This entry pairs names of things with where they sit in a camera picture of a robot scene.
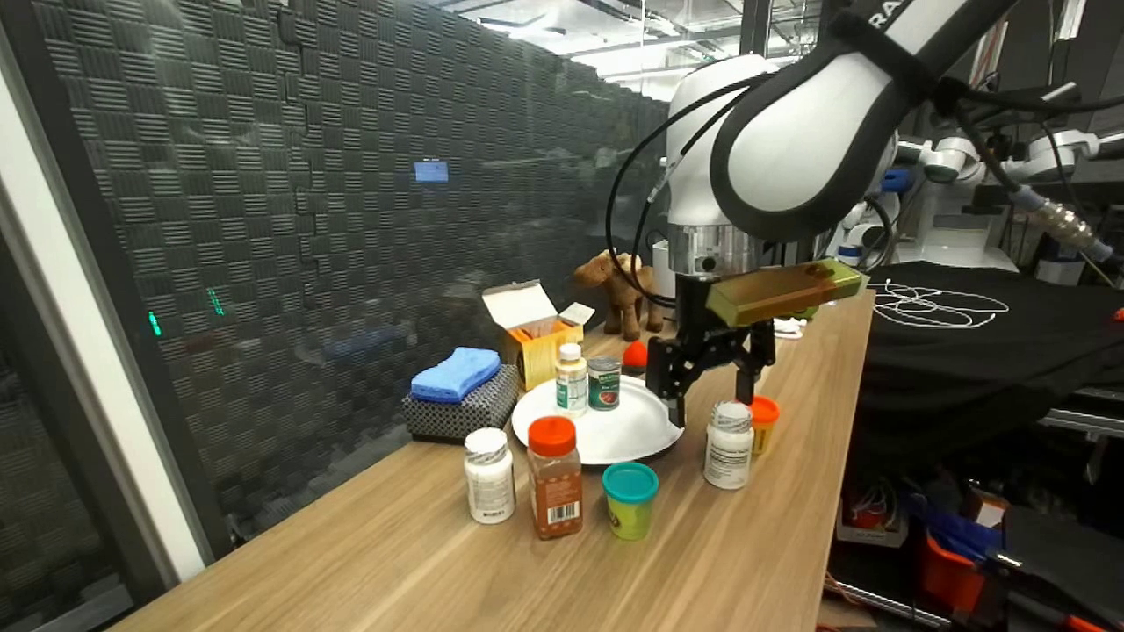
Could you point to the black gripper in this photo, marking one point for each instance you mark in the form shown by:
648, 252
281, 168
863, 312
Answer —
692, 333

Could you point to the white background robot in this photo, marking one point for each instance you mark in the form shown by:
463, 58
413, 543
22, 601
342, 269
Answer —
952, 160

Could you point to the orange ball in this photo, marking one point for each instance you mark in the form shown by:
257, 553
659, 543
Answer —
635, 354

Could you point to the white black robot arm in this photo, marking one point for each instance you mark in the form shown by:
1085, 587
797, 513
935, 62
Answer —
808, 127

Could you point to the clear pill bottle white cap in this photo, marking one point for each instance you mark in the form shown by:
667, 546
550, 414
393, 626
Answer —
729, 457

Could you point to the spice jar orange lid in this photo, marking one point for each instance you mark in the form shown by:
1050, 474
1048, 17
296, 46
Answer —
556, 486

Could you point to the green tub teal lid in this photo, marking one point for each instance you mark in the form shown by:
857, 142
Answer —
631, 502

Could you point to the black covered table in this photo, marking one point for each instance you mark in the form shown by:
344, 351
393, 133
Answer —
996, 361

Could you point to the grey lidded glass jar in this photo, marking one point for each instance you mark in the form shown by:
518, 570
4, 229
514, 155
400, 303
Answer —
605, 388

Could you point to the red bin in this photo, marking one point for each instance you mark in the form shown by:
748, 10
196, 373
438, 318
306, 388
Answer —
950, 573

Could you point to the yellow tub orange lid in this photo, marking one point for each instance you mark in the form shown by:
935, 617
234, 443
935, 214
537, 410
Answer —
767, 410

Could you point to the grey fabric box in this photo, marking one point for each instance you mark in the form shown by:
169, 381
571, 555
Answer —
462, 420

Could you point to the open yellow cardboard box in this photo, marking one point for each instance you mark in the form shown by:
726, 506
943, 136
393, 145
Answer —
537, 351

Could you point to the brown moose plush toy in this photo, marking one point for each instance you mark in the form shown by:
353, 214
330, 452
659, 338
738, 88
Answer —
616, 285

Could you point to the white round plate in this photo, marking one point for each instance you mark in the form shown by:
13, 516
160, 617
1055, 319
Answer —
608, 441

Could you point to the blue folded cloth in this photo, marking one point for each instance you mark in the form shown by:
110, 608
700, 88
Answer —
455, 373

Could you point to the small yellow-label vitamin bottle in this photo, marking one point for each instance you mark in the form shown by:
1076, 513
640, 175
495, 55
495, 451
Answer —
571, 381

